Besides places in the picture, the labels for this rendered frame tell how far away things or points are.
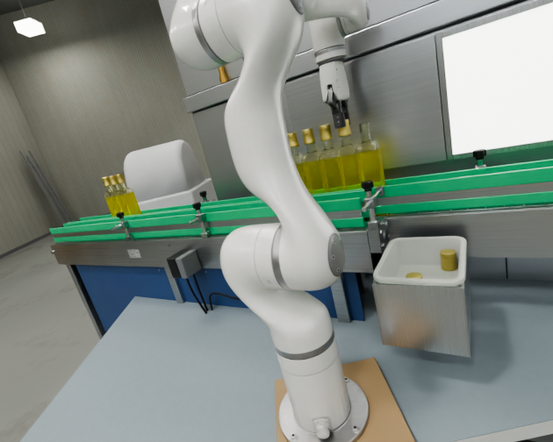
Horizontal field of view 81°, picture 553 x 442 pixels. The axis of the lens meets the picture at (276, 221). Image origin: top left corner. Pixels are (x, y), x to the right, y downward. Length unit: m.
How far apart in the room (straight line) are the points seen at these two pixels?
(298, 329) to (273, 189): 0.25
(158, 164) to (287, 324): 2.64
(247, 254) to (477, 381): 0.57
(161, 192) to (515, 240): 2.69
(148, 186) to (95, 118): 8.68
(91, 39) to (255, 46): 11.44
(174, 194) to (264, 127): 2.55
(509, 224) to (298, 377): 0.61
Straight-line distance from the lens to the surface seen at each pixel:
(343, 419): 0.75
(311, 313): 0.61
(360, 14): 0.93
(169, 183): 3.06
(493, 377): 0.89
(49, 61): 12.39
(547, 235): 0.96
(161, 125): 10.98
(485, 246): 0.96
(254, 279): 0.57
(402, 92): 1.07
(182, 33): 0.60
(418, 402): 0.83
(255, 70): 0.51
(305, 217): 0.50
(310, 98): 1.15
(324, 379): 0.66
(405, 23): 1.09
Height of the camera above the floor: 1.35
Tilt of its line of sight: 15 degrees down
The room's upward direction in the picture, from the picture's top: 14 degrees counter-clockwise
